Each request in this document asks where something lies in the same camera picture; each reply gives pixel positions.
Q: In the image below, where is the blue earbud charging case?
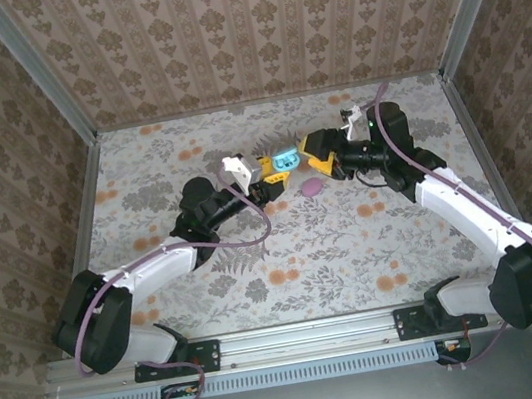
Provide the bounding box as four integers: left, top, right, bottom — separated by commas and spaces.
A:
267, 145, 304, 175

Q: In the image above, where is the pink earbud charging case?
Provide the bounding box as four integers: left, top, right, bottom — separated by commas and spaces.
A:
299, 175, 328, 200

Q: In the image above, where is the black connector box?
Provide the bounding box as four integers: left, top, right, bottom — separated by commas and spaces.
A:
159, 379, 203, 399
433, 334, 475, 369

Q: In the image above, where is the thin black cable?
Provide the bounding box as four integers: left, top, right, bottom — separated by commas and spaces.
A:
354, 162, 392, 192

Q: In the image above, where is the aluminium side rail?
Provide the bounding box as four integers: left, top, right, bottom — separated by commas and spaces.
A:
36, 132, 129, 338
437, 60, 532, 292

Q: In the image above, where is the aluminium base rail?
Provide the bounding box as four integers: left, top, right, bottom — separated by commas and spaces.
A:
43, 283, 532, 399

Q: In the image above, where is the aluminium corner post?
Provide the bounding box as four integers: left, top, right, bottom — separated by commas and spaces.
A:
0, 0, 101, 160
427, 0, 528, 82

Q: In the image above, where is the slotted white cable duct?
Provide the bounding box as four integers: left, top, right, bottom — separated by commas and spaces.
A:
77, 340, 447, 399

